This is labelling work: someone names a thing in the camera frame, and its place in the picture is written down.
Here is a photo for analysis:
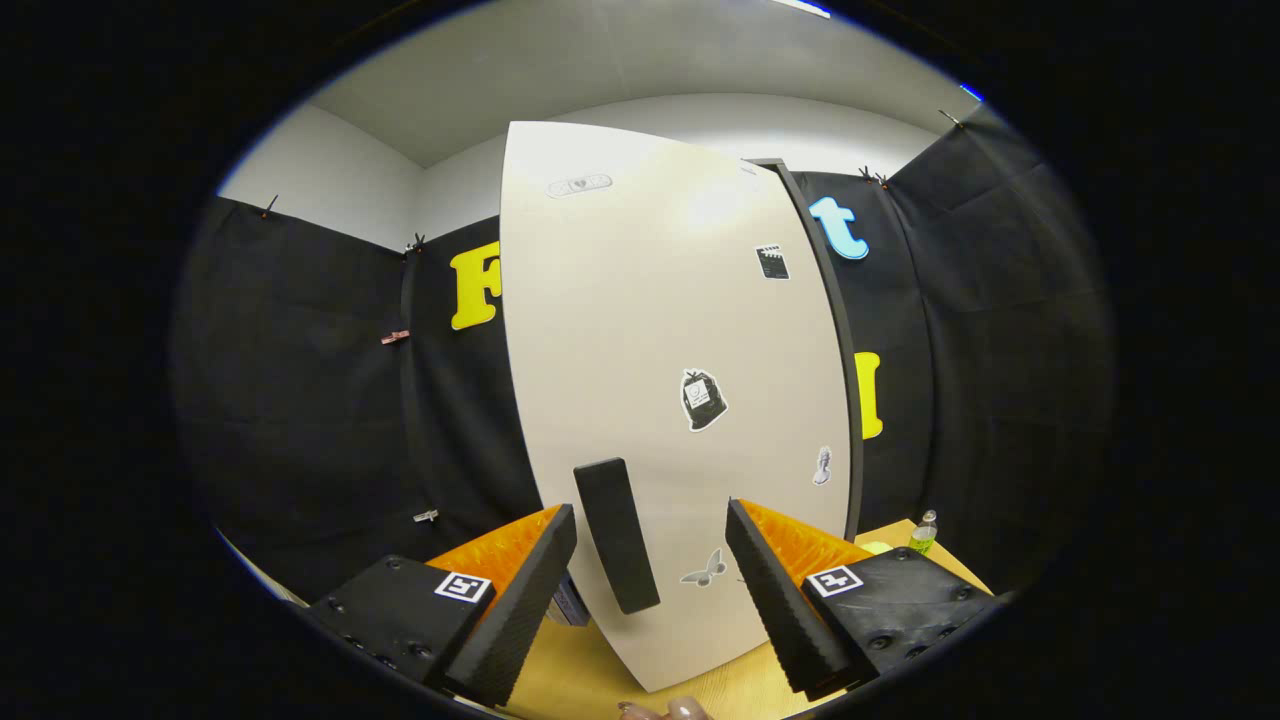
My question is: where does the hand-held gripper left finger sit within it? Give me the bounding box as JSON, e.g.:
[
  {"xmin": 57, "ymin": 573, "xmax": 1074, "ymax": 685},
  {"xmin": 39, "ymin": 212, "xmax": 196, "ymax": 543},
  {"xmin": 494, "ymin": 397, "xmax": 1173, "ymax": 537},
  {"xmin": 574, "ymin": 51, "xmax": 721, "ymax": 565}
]
[{"xmin": 305, "ymin": 503, "xmax": 579, "ymax": 708}]

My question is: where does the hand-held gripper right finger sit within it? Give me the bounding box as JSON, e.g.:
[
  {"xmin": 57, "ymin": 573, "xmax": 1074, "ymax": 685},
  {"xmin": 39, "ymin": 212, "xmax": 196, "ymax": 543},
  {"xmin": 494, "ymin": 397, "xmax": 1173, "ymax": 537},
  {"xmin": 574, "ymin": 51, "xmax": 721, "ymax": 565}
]
[{"xmin": 725, "ymin": 498, "xmax": 1006, "ymax": 703}]

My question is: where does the black door handle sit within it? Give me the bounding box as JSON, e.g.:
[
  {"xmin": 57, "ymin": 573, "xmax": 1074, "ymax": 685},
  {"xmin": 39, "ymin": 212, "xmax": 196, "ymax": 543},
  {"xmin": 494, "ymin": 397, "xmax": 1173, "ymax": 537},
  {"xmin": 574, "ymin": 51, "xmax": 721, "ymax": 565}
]
[{"xmin": 573, "ymin": 457, "xmax": 662, "ymax": 615}]

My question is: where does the grey shoe cabinet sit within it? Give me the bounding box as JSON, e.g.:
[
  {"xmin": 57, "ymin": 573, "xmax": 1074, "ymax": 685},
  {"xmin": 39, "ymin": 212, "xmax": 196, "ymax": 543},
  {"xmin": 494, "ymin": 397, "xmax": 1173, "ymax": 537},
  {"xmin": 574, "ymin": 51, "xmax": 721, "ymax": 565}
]
[{"xmin": 745, "ymin": 157, "xmax": 866, "ymax": 541}]

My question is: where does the beige shoe cabinet door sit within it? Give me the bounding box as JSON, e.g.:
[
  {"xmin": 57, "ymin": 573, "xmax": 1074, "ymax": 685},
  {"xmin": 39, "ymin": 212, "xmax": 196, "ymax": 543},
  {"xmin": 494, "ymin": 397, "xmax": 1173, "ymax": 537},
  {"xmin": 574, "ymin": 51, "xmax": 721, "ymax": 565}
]
[{"xmin": 498, "ymin": 120, "xmax": 853, "ymax": 693}]

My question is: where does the blue book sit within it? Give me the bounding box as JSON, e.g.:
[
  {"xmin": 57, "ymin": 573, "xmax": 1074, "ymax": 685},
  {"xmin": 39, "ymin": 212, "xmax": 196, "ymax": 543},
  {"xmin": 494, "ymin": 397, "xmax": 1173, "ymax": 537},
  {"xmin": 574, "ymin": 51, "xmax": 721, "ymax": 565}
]
[{"xmin": 548, "ymin": 572, "xmax": 593, "ymax": 629}]

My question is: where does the black backdrop cloth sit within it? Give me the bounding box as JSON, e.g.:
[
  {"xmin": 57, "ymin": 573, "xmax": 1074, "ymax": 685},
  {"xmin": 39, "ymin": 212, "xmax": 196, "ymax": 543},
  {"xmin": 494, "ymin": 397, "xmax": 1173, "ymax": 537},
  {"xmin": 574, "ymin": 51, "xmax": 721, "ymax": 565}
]
[{"xmin": 170, "ymin": 100, "xmax": 1116, "ymax": 601}]

